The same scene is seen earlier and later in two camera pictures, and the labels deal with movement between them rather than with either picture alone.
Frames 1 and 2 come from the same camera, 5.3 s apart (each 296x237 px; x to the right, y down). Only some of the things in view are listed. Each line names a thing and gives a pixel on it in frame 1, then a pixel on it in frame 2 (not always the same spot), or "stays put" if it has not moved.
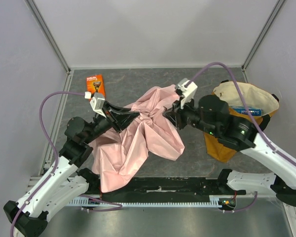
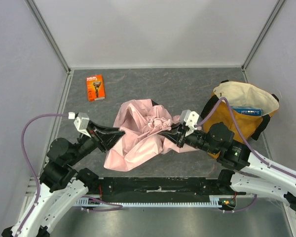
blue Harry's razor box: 240,109 stays put
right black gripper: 179,115 -> 181,136
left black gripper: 112,118 -> 97,138
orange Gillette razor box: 94,84 stays put
